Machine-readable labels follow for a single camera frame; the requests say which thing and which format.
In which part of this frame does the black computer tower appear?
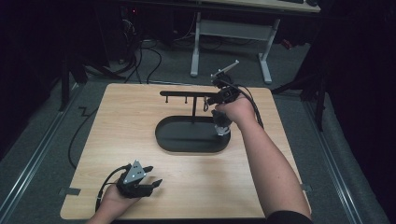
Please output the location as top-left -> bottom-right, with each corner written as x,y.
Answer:
120,5 -> 142,64

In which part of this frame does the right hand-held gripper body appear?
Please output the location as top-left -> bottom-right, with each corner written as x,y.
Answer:
209,59 -> 242,105

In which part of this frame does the white-legged desk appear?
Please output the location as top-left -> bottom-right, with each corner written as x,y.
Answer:
190,0 -> 321,85

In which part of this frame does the grey pink plush toy keychain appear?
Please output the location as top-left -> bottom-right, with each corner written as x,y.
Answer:
211,109 -> 233,137

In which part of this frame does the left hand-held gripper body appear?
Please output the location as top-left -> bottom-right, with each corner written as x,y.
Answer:
115,159 -> 154,200

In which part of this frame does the right hand-held gripper black cable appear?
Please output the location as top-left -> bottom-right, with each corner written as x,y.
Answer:
216,77 -> 265,130

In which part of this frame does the bundle of black floor cables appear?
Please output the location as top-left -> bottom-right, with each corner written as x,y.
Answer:
116,18 -> 163,85

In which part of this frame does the person's left hand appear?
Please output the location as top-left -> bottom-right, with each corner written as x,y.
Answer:
92,185 -> 142,220

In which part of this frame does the black key rack with tray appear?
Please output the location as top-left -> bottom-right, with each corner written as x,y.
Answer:
154,90 -> 232,154

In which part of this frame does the aluminium floor rail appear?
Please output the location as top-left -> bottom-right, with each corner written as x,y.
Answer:
0,83 -> 81,217
303,99 -> 366,224

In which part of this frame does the left hand-held gripper black cable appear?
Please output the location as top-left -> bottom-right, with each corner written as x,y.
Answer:
94,163 -> 131,213

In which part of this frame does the person's black sleeve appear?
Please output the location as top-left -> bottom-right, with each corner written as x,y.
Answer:
265,210 -> 314,224

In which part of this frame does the hand-held gripper black cable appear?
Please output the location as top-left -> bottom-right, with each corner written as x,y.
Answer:
94,163 -> 131,213
216,77 -> 265,130

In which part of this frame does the black metal stand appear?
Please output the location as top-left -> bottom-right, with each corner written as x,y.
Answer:
58,50 -> 126,112
270,69 -> 329,133

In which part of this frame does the thin black floor cable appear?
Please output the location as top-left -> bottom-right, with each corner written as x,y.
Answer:
67,105 -> 101,171

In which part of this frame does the person's right hand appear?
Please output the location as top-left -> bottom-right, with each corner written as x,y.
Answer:
214,92 -> 258,128

